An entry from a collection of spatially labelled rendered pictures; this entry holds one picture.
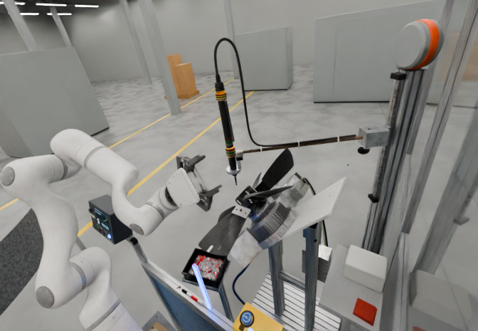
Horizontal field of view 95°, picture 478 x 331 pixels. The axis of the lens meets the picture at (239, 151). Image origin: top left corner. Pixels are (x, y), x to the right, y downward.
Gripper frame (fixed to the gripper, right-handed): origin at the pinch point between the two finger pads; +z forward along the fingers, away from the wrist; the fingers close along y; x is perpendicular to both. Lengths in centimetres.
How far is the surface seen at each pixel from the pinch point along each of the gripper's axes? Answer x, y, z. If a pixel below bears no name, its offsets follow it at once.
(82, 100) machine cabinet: -217, -363, -540
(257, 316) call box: -15, 54, -31
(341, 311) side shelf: -47, 80, -20
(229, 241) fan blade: -28, 29, -41
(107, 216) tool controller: -6, -10, -93
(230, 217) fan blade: -40, 22, -46
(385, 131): -71, 19, 28
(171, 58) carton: -544, -474, -485
